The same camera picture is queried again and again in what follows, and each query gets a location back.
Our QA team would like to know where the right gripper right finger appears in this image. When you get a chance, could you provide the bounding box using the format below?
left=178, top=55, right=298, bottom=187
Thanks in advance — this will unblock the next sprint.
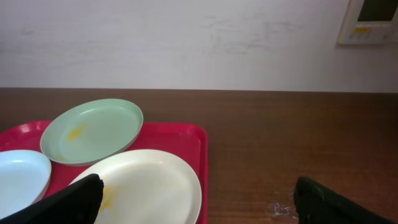
left=294, top=176, right=394, bottom=224

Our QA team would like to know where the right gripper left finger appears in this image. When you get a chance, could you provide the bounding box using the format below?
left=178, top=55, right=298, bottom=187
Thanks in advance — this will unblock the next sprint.
left=1, top=174, right=104, bottom=224

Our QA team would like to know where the light blue plate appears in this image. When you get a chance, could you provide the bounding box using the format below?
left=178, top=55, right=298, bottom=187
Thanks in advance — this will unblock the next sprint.
left=1, top=150, right=52, bottom=218

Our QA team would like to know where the red plastic tray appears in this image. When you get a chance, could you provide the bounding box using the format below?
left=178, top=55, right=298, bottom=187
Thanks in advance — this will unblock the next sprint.
left=1, top=120, right=208, bottom=224

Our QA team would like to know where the white plate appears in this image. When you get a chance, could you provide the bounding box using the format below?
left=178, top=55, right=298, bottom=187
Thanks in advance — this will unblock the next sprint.
left=75, top=149, right=202, bottom=224

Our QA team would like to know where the green plate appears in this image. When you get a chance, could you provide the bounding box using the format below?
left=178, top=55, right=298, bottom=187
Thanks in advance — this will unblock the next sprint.
left=40, top=98, right=144, bottom=166

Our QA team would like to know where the white wall control panel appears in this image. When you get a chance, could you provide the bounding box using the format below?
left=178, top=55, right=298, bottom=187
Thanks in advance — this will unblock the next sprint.
left=338, top=0, right=397, bottom=45

